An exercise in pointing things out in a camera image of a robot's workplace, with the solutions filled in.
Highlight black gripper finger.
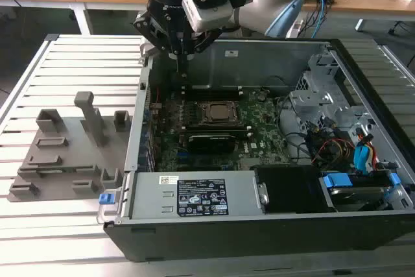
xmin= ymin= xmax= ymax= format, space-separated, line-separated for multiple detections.
xmin=132 ymin=10 xmax=184 ymax=78
xmin=182 ymin=29 xmax=223 ymax=79

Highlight installed RAM stick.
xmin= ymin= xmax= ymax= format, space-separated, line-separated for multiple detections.
xmin=186 ymin=84 xmax=243 ymax=93

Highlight black RAM slot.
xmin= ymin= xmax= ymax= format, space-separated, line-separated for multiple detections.
xmin=178 ymin=129 xmax=254 ymax=139
xmin=178 ymin=123 xmax=252 ymax=132
xmin=182 ymin=92 xmax=243 ymax=101

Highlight silver CPU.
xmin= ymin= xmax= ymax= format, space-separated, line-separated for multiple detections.
xmin=209 ymin=102 xmax=239 ymax=121

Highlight CPU socket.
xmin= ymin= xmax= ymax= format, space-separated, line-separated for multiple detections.
xmin=194 ymin=99 xmax=246 ymax=126

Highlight black graphics card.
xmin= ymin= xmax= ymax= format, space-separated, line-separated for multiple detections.
xmin=185 ymin=133 xmax=238 ymax=155

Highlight green motherboard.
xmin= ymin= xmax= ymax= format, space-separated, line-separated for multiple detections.
xmin=147 ymin=88 xmax=292 ymax=173

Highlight silver metal drive cage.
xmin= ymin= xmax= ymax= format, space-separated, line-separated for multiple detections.
xmin=287 ymin=52 xmax=374 ymax=136

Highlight grey parts rack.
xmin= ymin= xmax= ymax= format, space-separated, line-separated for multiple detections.
xmin=7 ymin=91 xmax=132 ymax=204

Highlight grey power supply box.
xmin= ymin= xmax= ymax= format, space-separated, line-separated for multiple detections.
xmin=129 ymin=171 xmax=270 ymax=221

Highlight blue case latch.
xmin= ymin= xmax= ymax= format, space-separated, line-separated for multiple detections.
xmin=98 ymin=193 xmax=115 ymax=207

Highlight black open PC case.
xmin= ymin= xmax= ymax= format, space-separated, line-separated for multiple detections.
xmin=97 ymin=38 xmax=415 ymax=263

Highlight hard disk in blue carrier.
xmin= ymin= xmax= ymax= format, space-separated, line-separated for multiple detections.
xmin=318 ymin=171 xmax=401 ymax=213

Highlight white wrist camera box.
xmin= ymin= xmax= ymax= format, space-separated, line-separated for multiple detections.
xmin=182 ymin=0 xmax=235 ymax=33

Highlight blue room cable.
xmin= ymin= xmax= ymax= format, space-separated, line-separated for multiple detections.
xmin=311 ymin=0 xmax=329 ymax=38

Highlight red and yellow wire bundle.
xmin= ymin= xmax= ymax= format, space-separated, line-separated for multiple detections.
xmin=307 ymin=136 xmax=357 ymax=165

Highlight blue disk wire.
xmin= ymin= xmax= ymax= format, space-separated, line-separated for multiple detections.
xmin=354 ymin=144 xmax=371 ymax=176

